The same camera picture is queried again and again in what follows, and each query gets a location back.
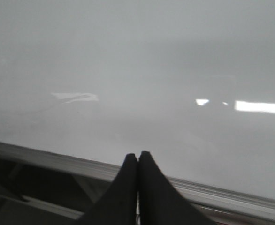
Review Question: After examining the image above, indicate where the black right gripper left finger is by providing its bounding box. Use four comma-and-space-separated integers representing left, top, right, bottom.
75, 153, 138, 225

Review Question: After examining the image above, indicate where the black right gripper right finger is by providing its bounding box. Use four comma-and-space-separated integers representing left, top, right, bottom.
138, 151, 207, 225

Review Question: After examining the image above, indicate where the white whiteboard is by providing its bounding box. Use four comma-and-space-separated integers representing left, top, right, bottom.
0, 0, 275, 200

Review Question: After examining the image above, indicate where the grey aluminium whiteboard frame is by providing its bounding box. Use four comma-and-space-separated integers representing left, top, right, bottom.
0, 142, 275, 222

